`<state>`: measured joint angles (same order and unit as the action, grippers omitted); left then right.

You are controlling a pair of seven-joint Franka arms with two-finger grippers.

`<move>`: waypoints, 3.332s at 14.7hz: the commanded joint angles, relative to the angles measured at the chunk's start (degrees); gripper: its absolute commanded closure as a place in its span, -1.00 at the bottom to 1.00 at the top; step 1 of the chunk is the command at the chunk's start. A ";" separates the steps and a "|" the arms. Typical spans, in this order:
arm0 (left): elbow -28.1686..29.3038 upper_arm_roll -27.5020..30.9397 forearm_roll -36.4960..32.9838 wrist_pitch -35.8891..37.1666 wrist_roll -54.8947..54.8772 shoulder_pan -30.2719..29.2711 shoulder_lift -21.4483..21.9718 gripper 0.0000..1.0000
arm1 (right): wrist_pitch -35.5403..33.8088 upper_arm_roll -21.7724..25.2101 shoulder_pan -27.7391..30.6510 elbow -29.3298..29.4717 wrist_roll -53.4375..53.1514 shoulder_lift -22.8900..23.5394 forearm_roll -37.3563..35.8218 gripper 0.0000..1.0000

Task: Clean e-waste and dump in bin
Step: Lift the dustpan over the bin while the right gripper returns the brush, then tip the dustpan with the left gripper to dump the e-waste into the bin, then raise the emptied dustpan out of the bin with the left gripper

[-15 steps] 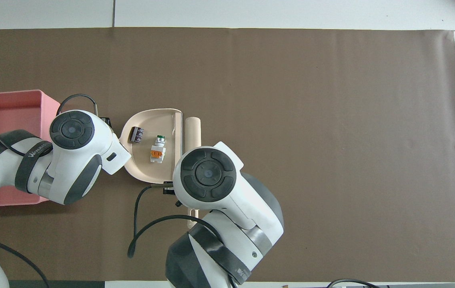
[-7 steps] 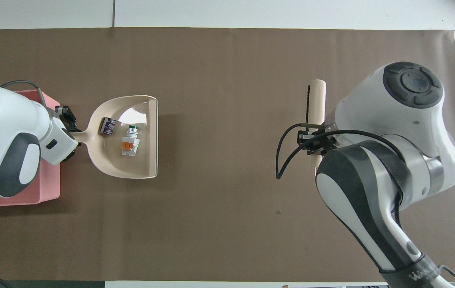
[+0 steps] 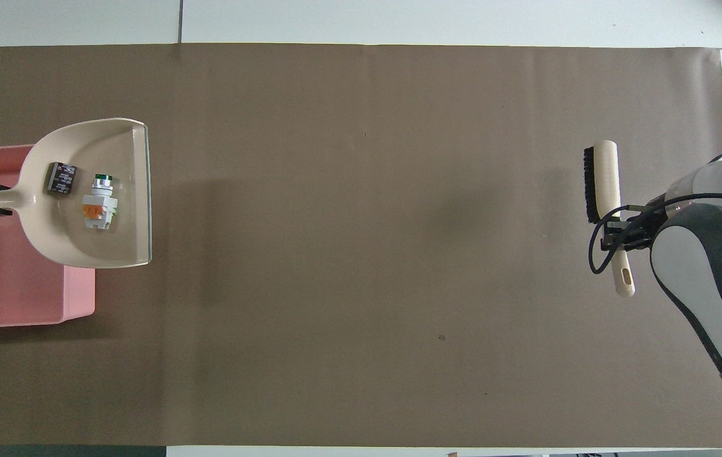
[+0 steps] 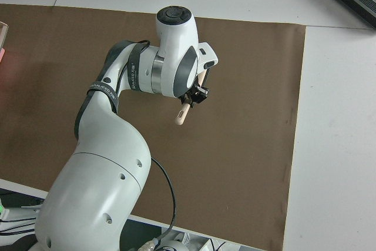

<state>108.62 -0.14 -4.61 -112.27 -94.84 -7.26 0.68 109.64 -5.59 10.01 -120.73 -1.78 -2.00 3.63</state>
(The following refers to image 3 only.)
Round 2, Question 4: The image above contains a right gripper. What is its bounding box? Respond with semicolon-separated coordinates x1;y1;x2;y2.
626;204;669;249

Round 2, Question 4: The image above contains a beige brush with black bristles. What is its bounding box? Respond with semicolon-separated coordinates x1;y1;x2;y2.
583;140;636;298

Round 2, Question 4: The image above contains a beige plastic dustpan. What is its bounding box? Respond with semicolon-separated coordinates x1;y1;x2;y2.
0;118;153;269

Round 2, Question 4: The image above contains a pink plastic bin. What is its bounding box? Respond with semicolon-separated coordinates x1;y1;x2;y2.
0;145;96;331

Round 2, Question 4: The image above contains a black rectangular electronic component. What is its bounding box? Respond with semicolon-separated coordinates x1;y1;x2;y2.
46;162;77;195

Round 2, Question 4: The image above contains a black cable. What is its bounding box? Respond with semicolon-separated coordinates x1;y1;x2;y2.
588;193;722;275

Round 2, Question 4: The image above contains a white push-button switch green cap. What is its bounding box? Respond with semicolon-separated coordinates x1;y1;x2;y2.
82;173;119;230

